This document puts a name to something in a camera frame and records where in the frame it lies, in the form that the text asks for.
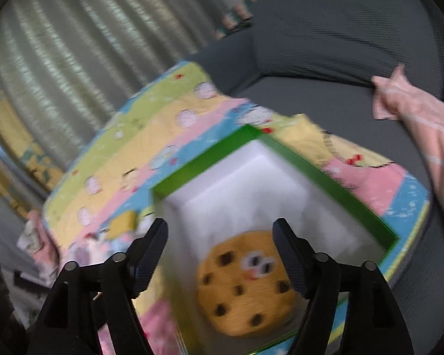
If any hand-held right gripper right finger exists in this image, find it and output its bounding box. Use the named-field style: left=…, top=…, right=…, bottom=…
left=272, top=217, right=415, bottom=355

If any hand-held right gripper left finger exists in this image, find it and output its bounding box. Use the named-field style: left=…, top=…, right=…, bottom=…
left=26, top=217, right=170, bottom=355

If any cookie plush toy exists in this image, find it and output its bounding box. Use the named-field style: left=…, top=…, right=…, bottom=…
left=196, top=230, right=308, bottom=337

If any green box white inside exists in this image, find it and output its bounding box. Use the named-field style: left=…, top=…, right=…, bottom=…
left=149, top=124, right=399, bottom=355

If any pink white crumpled cloth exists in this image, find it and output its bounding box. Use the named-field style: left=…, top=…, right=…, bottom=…
left=17, top=209, right=62, bottom=289

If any cartoon printed blanket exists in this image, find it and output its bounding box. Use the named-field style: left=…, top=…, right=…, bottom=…
left=41, top=60, right=432, bottom=355

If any yellow patterned cloth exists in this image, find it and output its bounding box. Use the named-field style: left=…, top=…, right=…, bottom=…
left=0, top=52, right=65, bottom=211

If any pink striped cloth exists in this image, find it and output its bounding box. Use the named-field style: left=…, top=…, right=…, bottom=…
left=371, top=64, right=444, bottom=245

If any grey-green curtain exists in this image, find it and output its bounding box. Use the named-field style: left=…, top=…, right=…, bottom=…
left=0, top=0, right=261, bottom=193

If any grey sofa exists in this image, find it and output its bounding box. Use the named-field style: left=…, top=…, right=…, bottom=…
left=192, top=0, right=444, bottom=355

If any patterned cushion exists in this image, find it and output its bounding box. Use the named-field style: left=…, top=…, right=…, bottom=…
left=215, top=0, right=261, bottom=39

